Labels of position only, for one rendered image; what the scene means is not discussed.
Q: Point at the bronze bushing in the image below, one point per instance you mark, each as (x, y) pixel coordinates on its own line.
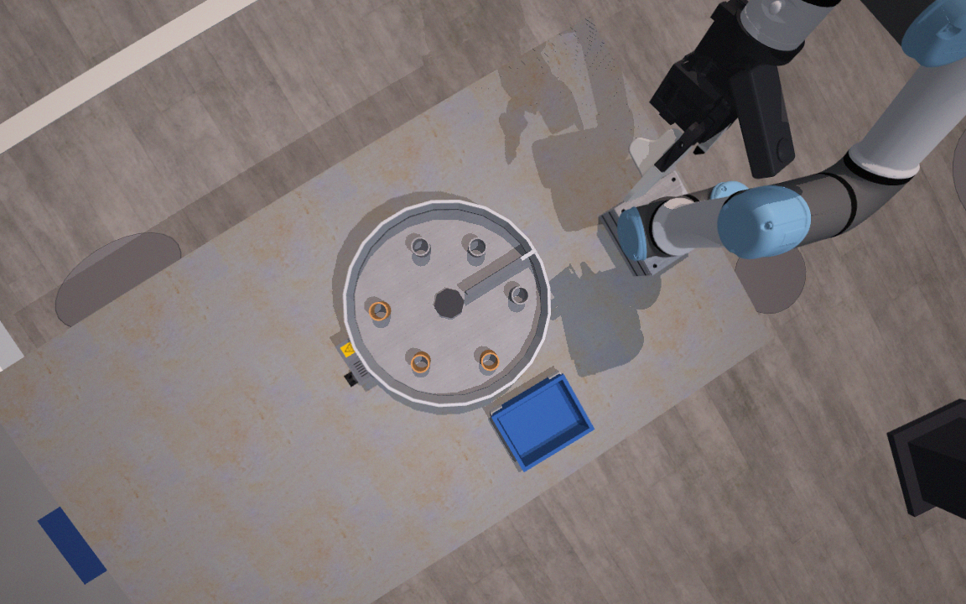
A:
(420, 369)
(372, 311)
(493, 366)

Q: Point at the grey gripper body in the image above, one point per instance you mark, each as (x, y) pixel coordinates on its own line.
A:
(700, 88)

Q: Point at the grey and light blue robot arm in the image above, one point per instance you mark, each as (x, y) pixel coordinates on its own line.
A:
(773, 219)

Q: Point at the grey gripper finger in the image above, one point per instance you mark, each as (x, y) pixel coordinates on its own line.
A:
(654, 158)
(704, 147)

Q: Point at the grey metal bushing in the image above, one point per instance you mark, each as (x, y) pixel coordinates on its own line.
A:
(526, 298)
(418, 239)
(477, 239)

